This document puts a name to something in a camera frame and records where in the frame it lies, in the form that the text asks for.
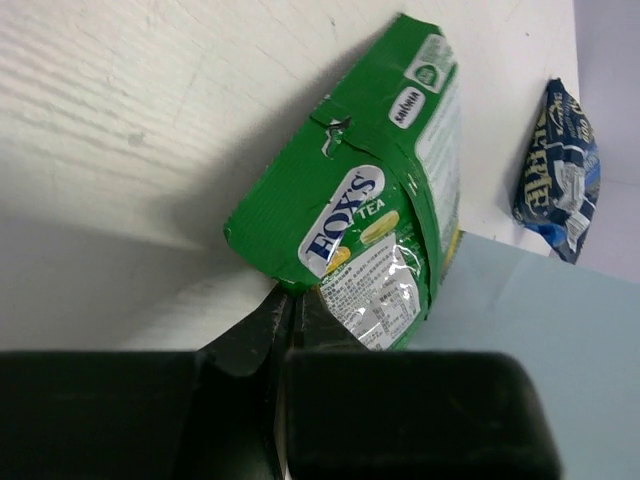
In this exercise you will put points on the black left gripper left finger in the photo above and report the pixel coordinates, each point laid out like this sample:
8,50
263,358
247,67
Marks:
208,413

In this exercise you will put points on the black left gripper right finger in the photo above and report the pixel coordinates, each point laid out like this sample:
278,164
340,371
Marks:
352,413

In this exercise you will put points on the green Fox's candy bag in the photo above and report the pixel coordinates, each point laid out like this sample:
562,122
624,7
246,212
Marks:
362,204

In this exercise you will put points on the light blue paper bag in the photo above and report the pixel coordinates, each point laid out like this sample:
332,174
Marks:
575,331

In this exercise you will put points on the dark blue snack bag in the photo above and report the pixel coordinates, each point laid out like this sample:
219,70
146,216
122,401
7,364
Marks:
560,179

